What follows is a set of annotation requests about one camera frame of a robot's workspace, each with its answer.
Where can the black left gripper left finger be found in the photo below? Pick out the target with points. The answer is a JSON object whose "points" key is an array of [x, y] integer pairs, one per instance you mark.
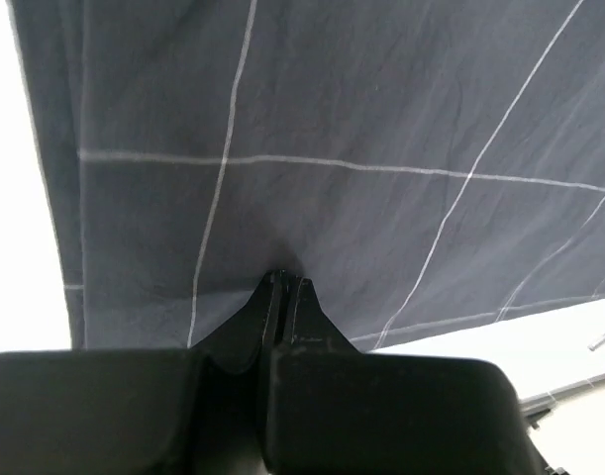
{"points": [[138, 411]]}

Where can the dark checked cloth placemat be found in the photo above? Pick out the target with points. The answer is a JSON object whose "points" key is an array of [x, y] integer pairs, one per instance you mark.
{"points": [[431, 166]]}

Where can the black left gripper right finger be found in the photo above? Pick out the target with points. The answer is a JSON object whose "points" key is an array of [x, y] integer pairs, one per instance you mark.
{"points": [[327, 408]]}

